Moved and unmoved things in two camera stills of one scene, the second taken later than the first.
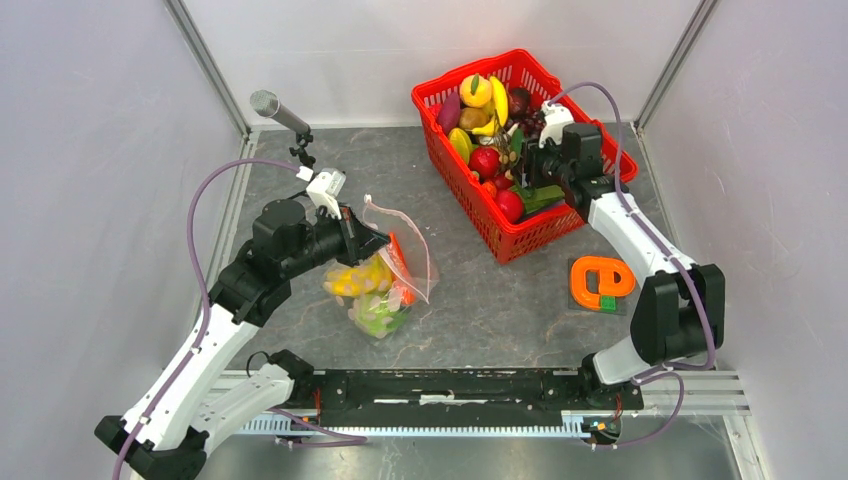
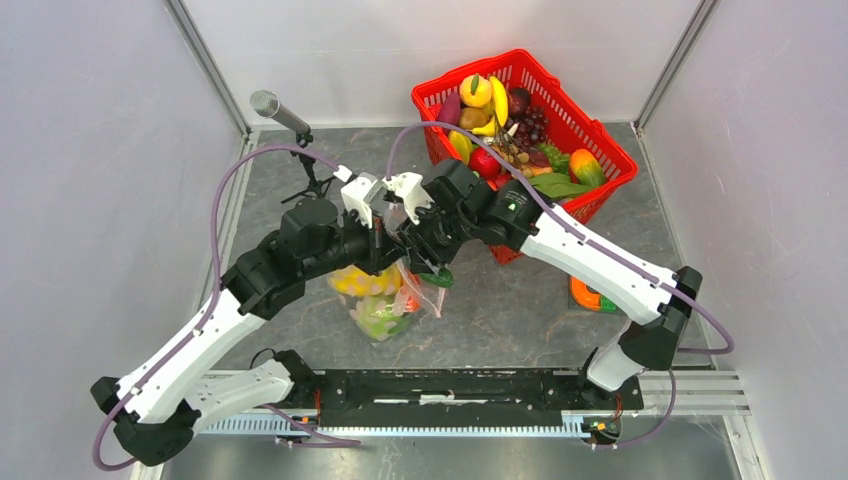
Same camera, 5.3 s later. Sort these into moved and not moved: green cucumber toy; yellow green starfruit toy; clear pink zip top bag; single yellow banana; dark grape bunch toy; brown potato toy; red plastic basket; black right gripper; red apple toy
Moved: clear pink zip top bag; black right gripper; green cucumber toy
Not moved: yellow green starfruit toy; dark grape bunch toy; red apple toy; brown potato toy; red plastic basket; single yellow banana
